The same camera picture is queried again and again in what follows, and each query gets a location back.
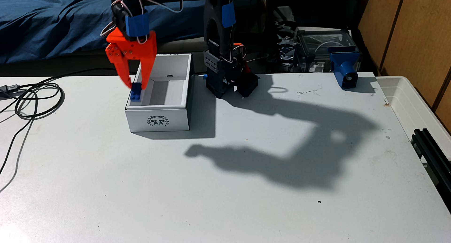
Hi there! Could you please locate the blue printed mount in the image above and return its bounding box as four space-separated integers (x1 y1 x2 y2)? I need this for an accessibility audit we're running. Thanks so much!
328 47 361 89

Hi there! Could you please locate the blue bed sheet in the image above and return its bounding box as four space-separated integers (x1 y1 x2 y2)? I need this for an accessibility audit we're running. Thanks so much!
0 0 212 65

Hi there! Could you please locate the black coiled cable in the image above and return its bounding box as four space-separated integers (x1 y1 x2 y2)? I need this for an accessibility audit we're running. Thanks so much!
0 68 138 194

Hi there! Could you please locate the white cardboard box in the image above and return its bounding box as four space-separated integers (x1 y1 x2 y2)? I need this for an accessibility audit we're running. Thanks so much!
125 53 194 133

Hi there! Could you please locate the grey bed base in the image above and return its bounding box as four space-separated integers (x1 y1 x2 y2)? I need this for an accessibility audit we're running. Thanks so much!
0 37 216 77

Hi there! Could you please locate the wooden cabinet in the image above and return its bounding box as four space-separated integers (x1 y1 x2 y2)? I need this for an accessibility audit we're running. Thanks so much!
358 0 451 134

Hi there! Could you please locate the clear plastic case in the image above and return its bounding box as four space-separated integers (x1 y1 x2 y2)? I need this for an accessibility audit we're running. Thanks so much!
294 26 357 73

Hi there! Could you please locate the white plastic bin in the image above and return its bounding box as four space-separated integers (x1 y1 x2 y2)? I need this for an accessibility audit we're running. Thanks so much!
375 76 451 155

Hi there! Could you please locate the black aluminium rail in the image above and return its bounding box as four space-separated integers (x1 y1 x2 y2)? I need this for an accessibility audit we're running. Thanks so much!
410 128 451 212

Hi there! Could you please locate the blue toy brick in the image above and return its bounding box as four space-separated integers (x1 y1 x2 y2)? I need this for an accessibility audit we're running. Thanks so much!
130 82 142 103

